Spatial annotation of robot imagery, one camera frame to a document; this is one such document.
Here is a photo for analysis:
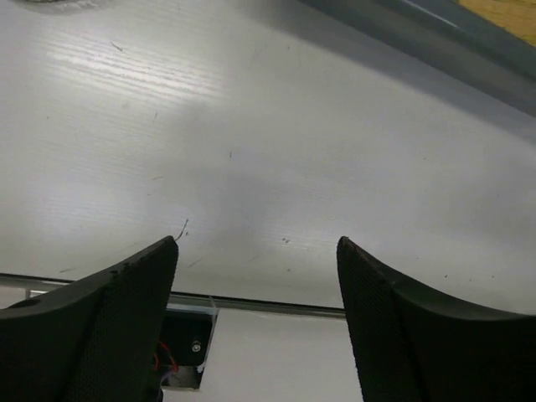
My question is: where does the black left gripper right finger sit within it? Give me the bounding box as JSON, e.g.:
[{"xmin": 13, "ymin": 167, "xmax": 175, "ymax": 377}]
[{"xmin": 337, "ymin": 237, "xmax": 535, "ymax": 401}]

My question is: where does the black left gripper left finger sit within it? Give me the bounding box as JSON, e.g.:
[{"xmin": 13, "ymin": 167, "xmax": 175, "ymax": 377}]
[{"xmin": 1, "ymin": 236, "xmax": 178, "ymax": 401}]

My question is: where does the bamboo woven mat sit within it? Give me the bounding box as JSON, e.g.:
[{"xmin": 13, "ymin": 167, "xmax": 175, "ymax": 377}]
[{"xmin": 459, "ymin": 0, "xmax": 536, "ymax": 46}]

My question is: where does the grey plastic bin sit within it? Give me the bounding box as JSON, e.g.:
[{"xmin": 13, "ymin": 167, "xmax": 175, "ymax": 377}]
[{"xmin": 307, "ymin": 0, "xmax": 535, "ymax": 116}]

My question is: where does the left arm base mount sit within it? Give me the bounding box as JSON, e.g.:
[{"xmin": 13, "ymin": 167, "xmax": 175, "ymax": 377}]
[{"xmin": 154, "ymin": 296, "xmax": 219, "ymax": 391}]

